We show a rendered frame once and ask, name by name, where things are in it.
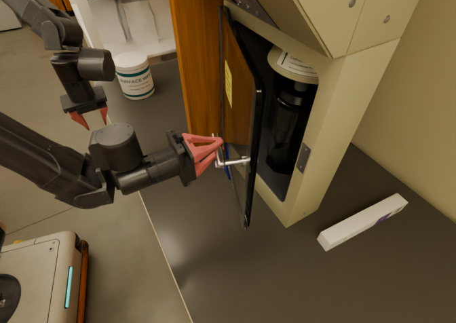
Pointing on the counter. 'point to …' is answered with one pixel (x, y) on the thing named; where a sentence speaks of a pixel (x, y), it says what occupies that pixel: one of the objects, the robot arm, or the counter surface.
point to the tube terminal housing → (338, 89)
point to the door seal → (258, 129)
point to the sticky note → (228, 83)
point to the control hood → (313, 10)
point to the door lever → (224, 157)
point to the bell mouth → (291, 66)
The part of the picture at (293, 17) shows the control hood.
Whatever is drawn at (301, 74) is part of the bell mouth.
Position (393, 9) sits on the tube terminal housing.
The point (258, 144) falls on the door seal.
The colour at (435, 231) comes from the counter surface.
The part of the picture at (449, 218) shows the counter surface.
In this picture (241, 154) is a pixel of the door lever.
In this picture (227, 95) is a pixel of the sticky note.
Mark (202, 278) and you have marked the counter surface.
